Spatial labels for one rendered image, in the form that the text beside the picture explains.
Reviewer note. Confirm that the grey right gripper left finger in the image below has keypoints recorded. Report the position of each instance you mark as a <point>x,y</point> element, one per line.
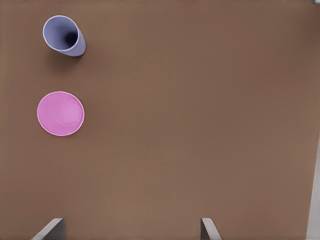
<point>53,229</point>

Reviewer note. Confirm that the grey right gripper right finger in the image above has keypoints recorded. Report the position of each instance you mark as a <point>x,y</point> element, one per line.
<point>209,229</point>

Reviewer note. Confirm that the lavender blue cup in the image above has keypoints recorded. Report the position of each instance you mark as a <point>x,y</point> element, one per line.
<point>62,35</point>

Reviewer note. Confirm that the silver frame post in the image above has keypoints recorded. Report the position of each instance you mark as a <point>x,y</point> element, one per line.
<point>317,1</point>

